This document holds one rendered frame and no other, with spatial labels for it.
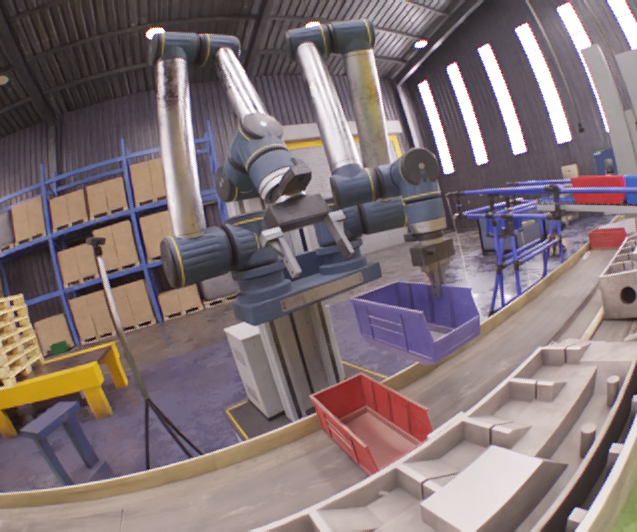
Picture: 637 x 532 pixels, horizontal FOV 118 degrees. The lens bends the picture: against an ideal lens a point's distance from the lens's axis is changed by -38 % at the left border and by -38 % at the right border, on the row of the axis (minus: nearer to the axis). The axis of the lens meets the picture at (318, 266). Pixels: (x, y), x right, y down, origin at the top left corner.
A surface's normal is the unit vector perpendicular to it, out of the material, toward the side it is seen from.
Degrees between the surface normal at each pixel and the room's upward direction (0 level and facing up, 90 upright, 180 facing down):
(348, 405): 88
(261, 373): 90
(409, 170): 91
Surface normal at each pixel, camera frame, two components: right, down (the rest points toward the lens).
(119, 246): 0.40, 0.01
